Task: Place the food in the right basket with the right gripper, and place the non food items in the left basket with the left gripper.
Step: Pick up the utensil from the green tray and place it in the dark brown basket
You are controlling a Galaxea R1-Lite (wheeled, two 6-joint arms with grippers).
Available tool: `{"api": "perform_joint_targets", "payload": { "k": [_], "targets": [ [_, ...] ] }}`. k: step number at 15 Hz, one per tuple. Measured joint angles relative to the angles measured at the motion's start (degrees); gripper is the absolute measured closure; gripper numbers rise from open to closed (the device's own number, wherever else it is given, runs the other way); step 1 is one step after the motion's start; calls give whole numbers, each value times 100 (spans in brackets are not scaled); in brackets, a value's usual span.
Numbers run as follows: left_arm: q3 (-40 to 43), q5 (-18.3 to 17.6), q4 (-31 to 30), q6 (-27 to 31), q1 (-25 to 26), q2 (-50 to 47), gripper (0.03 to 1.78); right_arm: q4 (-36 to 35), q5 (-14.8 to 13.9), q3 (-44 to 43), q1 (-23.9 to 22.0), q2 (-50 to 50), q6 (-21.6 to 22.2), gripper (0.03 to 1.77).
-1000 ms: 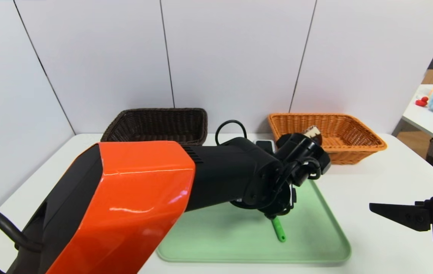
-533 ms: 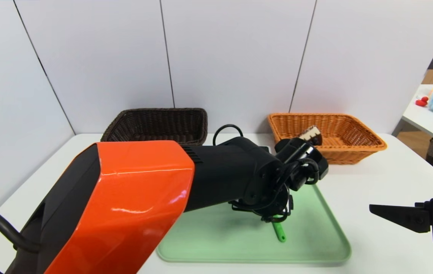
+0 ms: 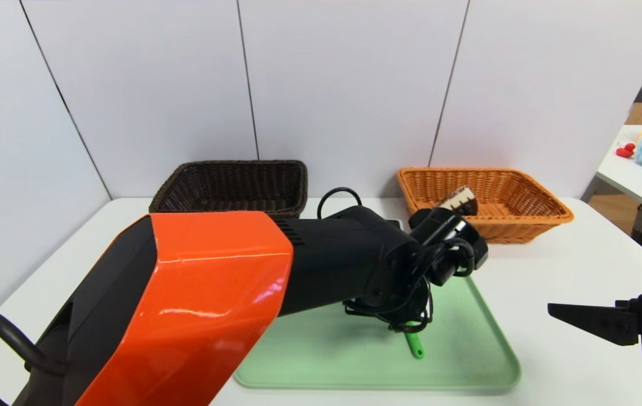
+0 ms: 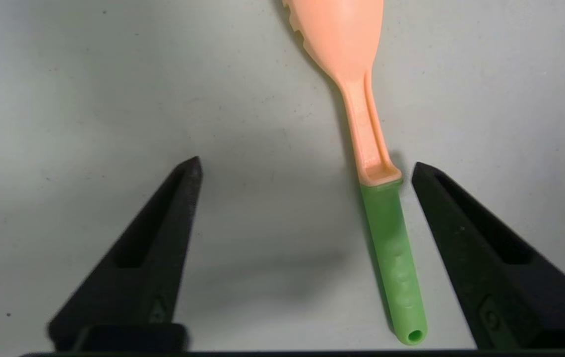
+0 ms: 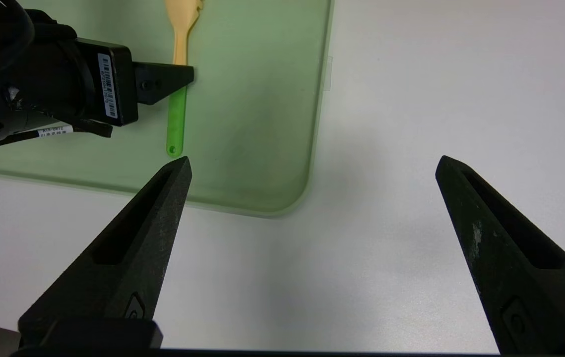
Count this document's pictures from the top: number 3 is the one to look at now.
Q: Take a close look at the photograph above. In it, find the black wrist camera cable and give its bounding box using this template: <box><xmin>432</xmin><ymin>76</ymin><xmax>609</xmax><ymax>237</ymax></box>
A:
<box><xmin>318</xmin><ymin>188</ymin><xmax>362</xmax><ymax>219</ymax></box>

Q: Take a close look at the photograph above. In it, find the yellow spoon green handle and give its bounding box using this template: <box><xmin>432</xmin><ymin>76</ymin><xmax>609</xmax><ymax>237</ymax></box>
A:
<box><xmin>404</xmin><ymin>332</ymin><xmax>425</xmax><ymax>360</ymax></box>

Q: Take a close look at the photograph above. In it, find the dark brown wicker basket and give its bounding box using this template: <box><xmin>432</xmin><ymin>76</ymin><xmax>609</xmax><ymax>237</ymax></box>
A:
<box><xmin>150</xmin><ymin>161</ymin><xmax>308</xmax><ymax>220</ymax></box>

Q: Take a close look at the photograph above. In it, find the chocolate blueberry cake slice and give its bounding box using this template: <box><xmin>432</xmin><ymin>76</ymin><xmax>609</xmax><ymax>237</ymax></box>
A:
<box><xmin>439</xmin><ymin>186</ymin><xmax>479</xmax><ymax>216</ymax></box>

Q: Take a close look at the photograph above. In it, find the light green plastic tray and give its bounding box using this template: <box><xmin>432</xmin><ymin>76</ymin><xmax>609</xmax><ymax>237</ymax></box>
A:
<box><xmin>234</xmin><ymin>276</ymin><xmax>521</xmax><ymax>391</ymax></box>

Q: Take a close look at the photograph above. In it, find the orange wicker basket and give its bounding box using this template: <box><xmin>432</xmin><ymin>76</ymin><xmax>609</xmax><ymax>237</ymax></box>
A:
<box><xmin>397</xmin><ymin>167</ymin><xmax>574</xmax><ymax>244</ymax></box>

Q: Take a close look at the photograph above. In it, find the thick black base cable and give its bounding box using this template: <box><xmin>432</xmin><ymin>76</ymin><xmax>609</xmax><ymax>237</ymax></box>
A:
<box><xmin>0</xmin><ymin>307</ymin><xmax>68</xmax><ymax>406</ymax></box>

